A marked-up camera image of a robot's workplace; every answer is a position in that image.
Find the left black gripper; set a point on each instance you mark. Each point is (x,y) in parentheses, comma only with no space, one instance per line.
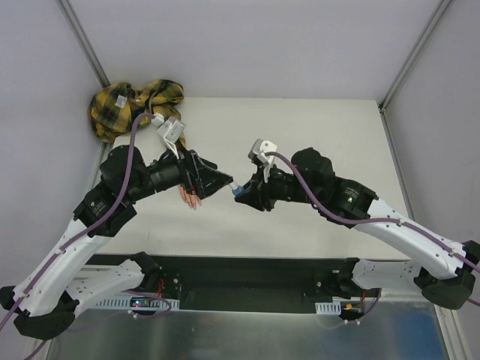
(190,171)

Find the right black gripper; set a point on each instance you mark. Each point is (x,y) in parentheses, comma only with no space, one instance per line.
(262,189)

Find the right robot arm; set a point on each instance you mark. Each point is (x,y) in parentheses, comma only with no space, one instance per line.
(443,271)

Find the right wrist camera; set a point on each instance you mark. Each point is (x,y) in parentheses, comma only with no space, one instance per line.
(258,155)

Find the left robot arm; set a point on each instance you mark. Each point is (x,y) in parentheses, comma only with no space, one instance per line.
(48,301)

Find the white cable duct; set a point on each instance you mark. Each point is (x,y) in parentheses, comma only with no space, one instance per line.
(132,302)
(338,307)

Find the aluminium frame post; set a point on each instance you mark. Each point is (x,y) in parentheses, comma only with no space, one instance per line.
(414,54)
(82,39)

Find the mannequin hand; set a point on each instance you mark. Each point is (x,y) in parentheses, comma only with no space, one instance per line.
(193,201)

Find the yellow plaid shirt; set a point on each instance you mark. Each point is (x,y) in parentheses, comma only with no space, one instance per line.
(113,109)

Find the left aluminium frame post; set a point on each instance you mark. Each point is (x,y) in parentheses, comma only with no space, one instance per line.
(82,39)

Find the left white cable duct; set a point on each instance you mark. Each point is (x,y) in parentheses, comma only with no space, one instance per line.
(132,302)

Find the blue nail polish bottle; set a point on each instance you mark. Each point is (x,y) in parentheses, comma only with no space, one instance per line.
(237,190)

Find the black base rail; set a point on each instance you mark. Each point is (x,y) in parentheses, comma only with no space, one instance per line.
(269,285)

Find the right white cable duct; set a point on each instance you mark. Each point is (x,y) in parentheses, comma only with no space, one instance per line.
(338,307)

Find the right aluminium frame post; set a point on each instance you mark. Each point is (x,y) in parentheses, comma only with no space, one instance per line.
(414,54)

